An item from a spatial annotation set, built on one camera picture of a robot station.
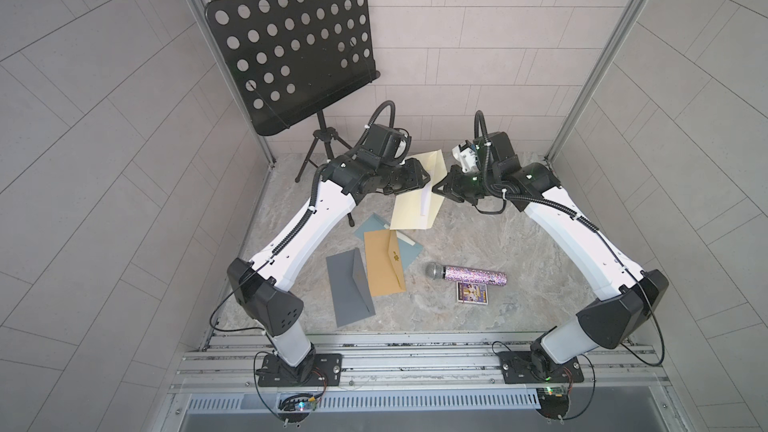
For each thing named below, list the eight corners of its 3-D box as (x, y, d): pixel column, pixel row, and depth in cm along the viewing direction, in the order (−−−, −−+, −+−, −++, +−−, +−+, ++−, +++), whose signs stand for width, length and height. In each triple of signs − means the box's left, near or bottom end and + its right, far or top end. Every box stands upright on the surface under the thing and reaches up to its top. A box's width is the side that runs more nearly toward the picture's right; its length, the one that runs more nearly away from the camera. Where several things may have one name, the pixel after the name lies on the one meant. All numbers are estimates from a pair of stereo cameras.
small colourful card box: (456, 302, 83) (458, 299, 82) (456, 283, 87) (457, 281, 85) (486, 305, 83) (488, 302, 81) (484, 286, 86) (486, 283, 85)
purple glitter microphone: (424, 280, 88) (425, 274, 84) (425, 267, 90) (426, 261, 87) (504, 289, 86) (508, 284, 83) (502, 276, 88) (506, 271, 85)
